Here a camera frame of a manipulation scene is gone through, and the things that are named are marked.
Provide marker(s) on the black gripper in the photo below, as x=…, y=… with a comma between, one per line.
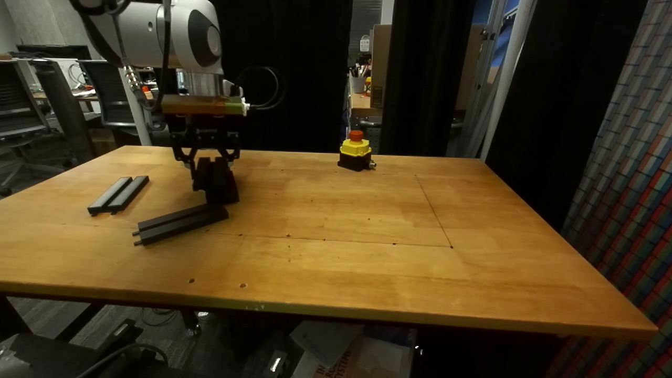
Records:
x=207, y=129

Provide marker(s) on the narrow black curtain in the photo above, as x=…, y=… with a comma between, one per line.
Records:
x=423, y=75

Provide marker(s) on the black twin-bar rail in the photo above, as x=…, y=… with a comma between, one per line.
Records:
x=118, y=196

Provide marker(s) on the wide black curtain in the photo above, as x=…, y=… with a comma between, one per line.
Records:
x=307, y=70

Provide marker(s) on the colourful patterned wall panel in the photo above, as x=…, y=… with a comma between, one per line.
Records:
x=630, y=210

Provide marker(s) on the medium black grooved block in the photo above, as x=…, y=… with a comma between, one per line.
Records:
x=227, y=188

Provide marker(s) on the white pillar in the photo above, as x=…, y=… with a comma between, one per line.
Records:
x=138, y=112

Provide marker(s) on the grey desk shelf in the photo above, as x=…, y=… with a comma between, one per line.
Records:
x=18, y=96

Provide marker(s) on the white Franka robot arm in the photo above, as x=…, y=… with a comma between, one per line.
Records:
x=175, y=31

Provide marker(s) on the black office chair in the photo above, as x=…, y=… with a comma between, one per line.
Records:
x=66, y=112

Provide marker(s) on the yellow red emergency stop button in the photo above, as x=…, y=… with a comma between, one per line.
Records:
x=356, y=148

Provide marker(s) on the black chair backrest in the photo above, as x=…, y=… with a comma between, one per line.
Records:
x=113, y=106

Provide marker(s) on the white metal frame post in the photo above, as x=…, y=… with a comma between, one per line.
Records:
x=507, y=70

